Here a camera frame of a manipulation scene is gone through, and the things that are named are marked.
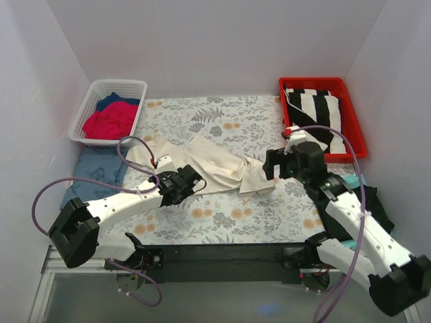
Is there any cream white t-shirt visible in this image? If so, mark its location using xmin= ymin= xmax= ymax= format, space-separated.
xmin=148 ymin=135 xmax=275 ymax=201

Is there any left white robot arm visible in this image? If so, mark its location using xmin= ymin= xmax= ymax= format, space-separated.
xmin=48 ymin=165 xmax=203 ymax=268

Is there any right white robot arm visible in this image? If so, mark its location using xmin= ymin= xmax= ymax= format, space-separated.
xmin=263 ymin=142 xmax=430 ymax=316

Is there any teal folded t-shirt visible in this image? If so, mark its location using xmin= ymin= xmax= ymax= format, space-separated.
xmin=341 ymin=174 xmax=362 ymax=250

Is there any red plastic bin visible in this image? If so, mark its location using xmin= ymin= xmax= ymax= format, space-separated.
xmin=279 ymin=77 xmax=368 ymax=159

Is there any black white striped shirt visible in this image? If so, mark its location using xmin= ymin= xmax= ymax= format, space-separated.
xmin=284 ymin=88 xmax=346 ymax=154

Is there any floral table mat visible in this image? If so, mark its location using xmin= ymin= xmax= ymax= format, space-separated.
xmin=106 ymin=96 xmax=323 ymax=244

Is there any black folded t-shirt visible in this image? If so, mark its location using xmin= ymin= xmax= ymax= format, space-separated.
xmin=316 ymin=186 xmax=395 ymax=242

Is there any blue folded t-shirt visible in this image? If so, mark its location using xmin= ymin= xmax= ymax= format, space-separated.
xmin=60 ymin=147 xmax=128 ymax=209

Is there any red crumpled t-shirt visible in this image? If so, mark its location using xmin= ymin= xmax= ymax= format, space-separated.
xmin=82 ymin=102 xmax=138 ymax=140

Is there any white plastic laundry basket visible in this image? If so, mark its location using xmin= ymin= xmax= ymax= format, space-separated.
xmin=69 ymin=79 xmax=147 ymax=146

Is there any navy blue t-shirt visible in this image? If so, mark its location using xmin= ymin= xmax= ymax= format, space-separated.
xmin=95 ymin=92 xmax=140 ymax=112

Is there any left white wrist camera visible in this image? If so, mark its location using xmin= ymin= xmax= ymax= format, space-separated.
xmin=152 ymin=155 xmax=177 ymax=174

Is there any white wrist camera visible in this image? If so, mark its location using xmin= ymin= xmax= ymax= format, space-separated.
xmin=284 ymin=126 xmax=307 ymax=155
xmin=152 ymin=155 xmax=177 ymax=174

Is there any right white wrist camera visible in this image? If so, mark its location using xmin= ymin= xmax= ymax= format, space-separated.
xmin=284 ymin=126 xmax=307 ymax=155

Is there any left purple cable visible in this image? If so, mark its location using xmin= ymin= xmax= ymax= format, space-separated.
xmin=32 ymin=136 xmax=163 ymax=308

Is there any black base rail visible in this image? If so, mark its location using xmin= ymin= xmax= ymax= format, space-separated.
xmin=118 ymin=242 xmax=330 ymax=284

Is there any aluminium frame rail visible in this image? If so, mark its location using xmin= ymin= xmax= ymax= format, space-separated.
xmin=42 ymin=246 xmax=105 ymax=274

